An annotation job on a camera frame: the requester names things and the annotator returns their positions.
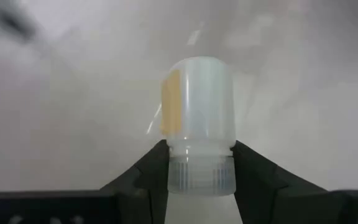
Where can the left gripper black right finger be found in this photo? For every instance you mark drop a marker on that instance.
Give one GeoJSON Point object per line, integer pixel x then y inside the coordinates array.
{"type": "Point", "coordinates": [266, 193]}

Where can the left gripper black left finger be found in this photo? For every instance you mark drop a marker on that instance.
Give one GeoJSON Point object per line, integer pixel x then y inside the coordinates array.
{"type": "Point", "coordinates": [135, 193]}

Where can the translucent white plastic bottle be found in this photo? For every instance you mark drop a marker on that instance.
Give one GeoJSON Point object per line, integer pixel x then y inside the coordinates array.
{"type": "Point", "coordinates": [204, 102]}

